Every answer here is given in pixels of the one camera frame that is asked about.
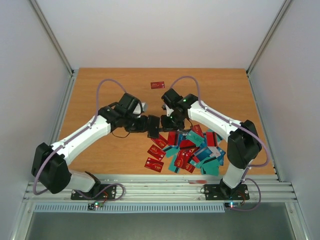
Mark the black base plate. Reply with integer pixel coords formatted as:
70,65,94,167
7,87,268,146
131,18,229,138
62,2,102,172
203,183,250,201
70,184,117,201

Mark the white patterned card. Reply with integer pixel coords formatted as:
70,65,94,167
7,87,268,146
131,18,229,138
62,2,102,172
208,146,226,161

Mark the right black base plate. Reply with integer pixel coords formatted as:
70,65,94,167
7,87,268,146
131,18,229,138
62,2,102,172
203,183,250,201

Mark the red card black stripe upright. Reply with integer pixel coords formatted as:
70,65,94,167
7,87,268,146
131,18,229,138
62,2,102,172
167,131,179,146

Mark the controller board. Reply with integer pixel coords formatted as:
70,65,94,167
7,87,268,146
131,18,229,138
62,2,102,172
87,202,104,211
224,201,242,209

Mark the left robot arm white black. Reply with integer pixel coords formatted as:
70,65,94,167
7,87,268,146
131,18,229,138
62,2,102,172
31,93,148,199

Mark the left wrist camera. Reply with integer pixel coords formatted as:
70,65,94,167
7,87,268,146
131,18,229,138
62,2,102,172
140,102,148,113

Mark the left aluminium corner post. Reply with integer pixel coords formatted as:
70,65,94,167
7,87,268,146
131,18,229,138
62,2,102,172
28,0,75,77

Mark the blue card centre right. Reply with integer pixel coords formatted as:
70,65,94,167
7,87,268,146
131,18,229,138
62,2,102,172
199,136,207,149

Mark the aluminium rail frame front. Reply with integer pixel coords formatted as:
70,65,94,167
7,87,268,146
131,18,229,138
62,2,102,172
23,174,298,203

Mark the grey slotted cable duct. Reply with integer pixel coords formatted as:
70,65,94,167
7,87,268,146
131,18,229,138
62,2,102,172
33,203,225,214

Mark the left controller board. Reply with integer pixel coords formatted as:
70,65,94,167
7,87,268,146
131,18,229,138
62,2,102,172
87,202,104,211

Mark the red card stripe centre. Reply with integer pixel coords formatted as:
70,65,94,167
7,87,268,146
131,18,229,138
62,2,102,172
179,139,197,150

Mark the red VIP card gold text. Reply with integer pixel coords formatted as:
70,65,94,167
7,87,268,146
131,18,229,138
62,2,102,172
191,124,203,136

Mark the teal card stripe bottom centre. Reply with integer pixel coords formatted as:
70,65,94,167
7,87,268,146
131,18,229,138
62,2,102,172
168,159,180,174

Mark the black VIP card tilted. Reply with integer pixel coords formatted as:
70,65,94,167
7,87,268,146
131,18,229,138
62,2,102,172
179,129,191,136

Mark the right controller board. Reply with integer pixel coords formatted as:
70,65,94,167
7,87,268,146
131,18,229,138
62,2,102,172
224,201,242,209

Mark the red card stripe right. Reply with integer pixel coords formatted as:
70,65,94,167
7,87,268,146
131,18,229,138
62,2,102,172
205,131,218,147

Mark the red chip card bottom centre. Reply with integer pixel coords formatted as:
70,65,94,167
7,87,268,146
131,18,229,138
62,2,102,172
174,150,190,170

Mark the lone red card far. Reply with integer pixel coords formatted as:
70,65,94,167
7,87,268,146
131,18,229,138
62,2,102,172
150,81,165,89

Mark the teal card stripe lower left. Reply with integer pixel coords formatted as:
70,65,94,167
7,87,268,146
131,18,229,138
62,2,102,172
164,146,180,158

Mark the aluminium corner post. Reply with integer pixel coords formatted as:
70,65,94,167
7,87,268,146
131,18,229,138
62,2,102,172
28,0,75,77
246,0,294,78

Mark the black leather card holder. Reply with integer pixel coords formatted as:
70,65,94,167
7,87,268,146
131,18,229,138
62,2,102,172
147,115,160,139

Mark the right aluminium corner post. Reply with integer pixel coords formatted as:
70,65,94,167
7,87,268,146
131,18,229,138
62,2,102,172
246,0,294,78

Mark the teal card stripe bottom right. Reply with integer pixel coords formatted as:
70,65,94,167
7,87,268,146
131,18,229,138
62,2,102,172
200,156,220,176

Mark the teal VIP chip card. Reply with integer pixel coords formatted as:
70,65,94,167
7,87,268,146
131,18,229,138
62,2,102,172
186,130,205,147

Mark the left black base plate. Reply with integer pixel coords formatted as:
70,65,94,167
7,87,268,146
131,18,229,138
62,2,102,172
70,184,117,201

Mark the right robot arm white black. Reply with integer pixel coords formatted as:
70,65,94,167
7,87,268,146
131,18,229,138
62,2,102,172
161,88,262,199

